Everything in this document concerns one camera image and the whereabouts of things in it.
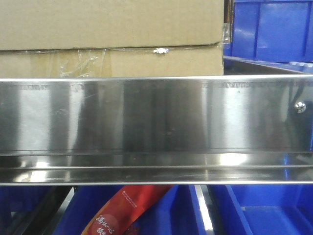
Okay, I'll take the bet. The brown cardboard carton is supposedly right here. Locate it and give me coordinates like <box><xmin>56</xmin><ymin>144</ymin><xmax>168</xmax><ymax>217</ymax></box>
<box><xmin>0</xmin><ymin>0</ymin><xmax>224</xmax><ymax>78</ymax></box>

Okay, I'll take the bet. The blue plastic bin lower middle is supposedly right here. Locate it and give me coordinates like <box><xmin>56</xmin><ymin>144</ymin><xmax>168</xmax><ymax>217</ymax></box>
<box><xmin>53</xmin><ymin>185</ymin><xmax>208</xmax><ymax>235</ymax></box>

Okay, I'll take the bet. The blue plastic bin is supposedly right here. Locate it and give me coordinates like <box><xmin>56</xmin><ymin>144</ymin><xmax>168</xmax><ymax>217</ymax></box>
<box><xmin>224</xmin><ymin>0</ymin><xmax>313</xmax><ymax>73</ymax></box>
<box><xmin>0</xmin><ymin>186</ymin><xmax>55</xmax><ymax>235</ymax></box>
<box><xmin>53</xmin><ymin>185</ymin><xmax>208</xmax><ymax>235</ymax></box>
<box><xmin>211</xmin><ymin>185</ymin><xmax>313</xmax><ymax>235</ymax></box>

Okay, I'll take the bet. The red snack package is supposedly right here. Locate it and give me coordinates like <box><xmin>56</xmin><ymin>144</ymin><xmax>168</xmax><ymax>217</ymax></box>
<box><xmin>81</xmin><ymin>185</ymin><xmax>173</xmax><ymax>235</ymax></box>

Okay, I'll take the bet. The blue plastic bin lower right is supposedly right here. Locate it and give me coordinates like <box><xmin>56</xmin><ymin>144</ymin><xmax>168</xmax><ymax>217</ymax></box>
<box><xmin>211</xmin><ymin>185</ymin><xmax>313</xmax><ymax>235</ymax></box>

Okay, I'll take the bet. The blue plastic bin upper right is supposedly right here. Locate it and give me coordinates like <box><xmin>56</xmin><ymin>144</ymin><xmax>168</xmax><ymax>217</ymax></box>
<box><xmin>224</xmin><ymin>0</ymin><xmax>313</xmax><ymax>73</ymax></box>

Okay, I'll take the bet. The blue plastic bin lower left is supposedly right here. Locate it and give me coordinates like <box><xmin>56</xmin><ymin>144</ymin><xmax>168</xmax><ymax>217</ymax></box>
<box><xmin>0</xmin><ymin>186</ymin><xmax>55</xmax><ymax>235</ymax></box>

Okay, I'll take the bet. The stainless steel shelf rail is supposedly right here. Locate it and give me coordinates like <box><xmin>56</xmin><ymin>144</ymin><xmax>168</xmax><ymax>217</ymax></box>
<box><xmin>0</xmin><ymin>75</ymin><xmax>313</xmax><ymax>186</ymax></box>

